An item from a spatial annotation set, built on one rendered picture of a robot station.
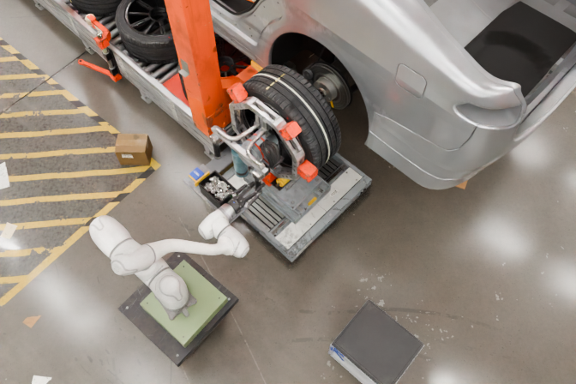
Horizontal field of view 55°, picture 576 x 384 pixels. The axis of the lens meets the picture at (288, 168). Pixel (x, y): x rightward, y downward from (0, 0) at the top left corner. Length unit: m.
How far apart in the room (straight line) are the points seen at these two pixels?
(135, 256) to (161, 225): 1.41
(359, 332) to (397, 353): 0.23
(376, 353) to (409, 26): 1.76
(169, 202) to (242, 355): 1.19
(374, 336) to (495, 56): 1.89
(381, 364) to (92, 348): 1.75
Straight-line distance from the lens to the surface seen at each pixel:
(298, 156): 3.01
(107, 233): 2.63
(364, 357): 3.27
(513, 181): 4.37
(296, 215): 3.75
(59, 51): 5.16
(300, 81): 3.05
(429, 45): 2.61
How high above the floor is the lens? 3.51
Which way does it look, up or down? 59 degrees down
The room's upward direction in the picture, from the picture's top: straight up
